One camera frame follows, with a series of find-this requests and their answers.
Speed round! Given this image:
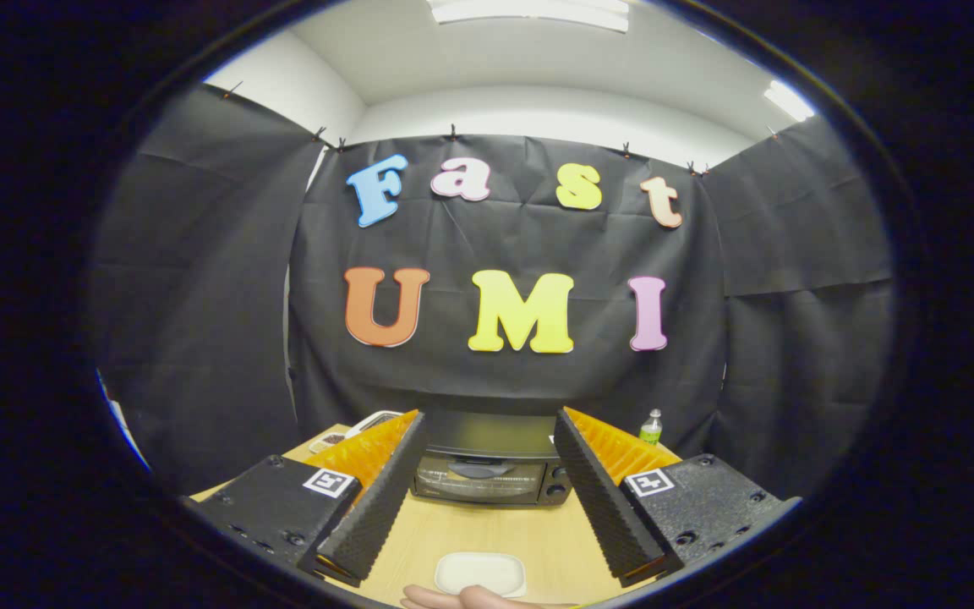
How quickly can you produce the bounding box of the white rectangular plate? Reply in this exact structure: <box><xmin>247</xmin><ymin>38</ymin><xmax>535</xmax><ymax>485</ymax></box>
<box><xmin>435</xmin><ymin>551</ymin><xmax>528</xmax><ymax>598</ymax></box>

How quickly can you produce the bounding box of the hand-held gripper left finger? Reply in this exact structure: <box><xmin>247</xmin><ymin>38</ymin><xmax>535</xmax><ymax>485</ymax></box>
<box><xmin>183</xmin><ymin>410</ymin><xmax>430</xmax><ymax>589</ymax></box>

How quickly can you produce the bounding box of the black toaster oven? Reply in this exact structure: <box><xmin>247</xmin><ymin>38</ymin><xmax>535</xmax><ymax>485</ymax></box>
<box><xmin>411</xmin><ymin>410</ymin><xmax>574</xmax><ymax>508</ymax></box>

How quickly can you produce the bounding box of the white pop-up toaster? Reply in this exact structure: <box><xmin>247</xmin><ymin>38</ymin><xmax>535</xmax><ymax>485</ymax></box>
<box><xmin>308</xmin><ymin>410</ymin><xmax>403</xmax><ymax>455</ymax></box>

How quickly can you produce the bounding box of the wide ceiling light panel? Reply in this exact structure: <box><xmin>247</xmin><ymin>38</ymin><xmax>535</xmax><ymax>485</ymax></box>
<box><xmin>428</xmin><ymin>0</ymin><xmax>630</xmax><ymax>33</ymax></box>

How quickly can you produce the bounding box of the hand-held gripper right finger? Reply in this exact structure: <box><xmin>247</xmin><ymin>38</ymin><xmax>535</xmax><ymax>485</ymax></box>
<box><xmin>553</xmin><ymin>406</ymin><xmax>802</xmax><ymax>589</ymax></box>

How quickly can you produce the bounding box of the small ceiling light panel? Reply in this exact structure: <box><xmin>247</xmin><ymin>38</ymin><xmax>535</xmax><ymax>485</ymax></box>
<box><xmin>763</xmin><ymin>80</ymin><xmax>816</xmax><ymax>122</ymax></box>

